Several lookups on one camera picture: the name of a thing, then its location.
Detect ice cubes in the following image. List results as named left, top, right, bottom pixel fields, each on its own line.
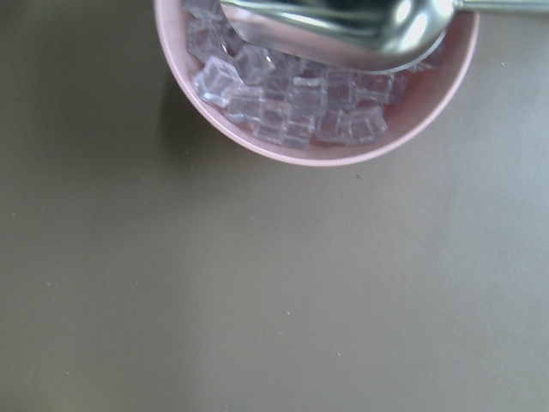
left=181, top=1, right=444, bottom=148

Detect pink bowl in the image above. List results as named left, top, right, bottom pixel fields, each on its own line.
left=154, top=1, right=480, bottom=167

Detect metal ice scoop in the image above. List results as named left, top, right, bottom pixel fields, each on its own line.
left=220, top=1, right=548, bottom=74

